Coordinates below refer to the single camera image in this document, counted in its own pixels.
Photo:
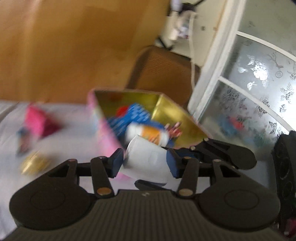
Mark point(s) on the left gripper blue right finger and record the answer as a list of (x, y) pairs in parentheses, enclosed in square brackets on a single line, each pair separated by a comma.
[(186, 169)]

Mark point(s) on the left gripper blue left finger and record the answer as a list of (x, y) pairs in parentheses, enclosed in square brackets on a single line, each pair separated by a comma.
[(102, 169)]

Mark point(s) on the white square box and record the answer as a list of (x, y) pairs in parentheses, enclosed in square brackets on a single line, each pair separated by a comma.
[(146, 161)]

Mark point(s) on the white pill bottle orange label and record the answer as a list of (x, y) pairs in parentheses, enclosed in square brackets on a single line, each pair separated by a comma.
[(155, 135)]

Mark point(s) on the blue polka dot headband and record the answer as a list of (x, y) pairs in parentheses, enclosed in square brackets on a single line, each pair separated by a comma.
[(134, 113)]

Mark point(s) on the pink small box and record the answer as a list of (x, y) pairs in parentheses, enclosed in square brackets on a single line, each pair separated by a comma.
[(40, 123)]

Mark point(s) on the red small carton box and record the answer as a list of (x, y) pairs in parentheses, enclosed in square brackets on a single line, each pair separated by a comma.
[(24, 141)]

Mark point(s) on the white bed sheet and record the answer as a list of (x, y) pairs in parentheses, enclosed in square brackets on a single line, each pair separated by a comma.
[(77, 139)]

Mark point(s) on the pink macaron biscuit tin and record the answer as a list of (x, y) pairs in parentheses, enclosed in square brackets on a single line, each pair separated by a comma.
[(104, 104)]

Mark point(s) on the gold round tin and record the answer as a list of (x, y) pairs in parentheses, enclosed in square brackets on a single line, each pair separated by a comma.
[(34, 163)]

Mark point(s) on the frosted patterned glass door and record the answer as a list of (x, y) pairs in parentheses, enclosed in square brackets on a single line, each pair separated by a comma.
[(250, 96)]

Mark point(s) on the brown woven chair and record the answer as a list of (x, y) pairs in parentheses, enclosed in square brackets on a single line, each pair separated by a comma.
[(159, 70)]

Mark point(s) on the wooden headboard panel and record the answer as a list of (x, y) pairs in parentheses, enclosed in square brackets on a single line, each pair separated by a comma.
[(56, 51)]

